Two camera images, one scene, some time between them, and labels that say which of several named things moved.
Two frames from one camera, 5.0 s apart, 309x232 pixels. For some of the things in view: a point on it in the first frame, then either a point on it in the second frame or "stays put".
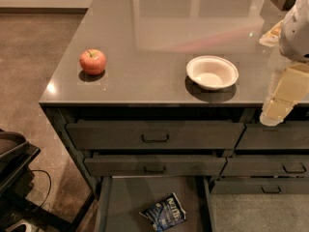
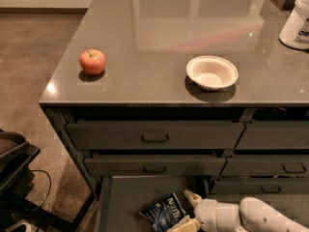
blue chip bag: (165, 214) stays put
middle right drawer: (266, 166) stays put
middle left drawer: (153, 166) stays put
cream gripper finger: (274, 111) -> (193, 197)
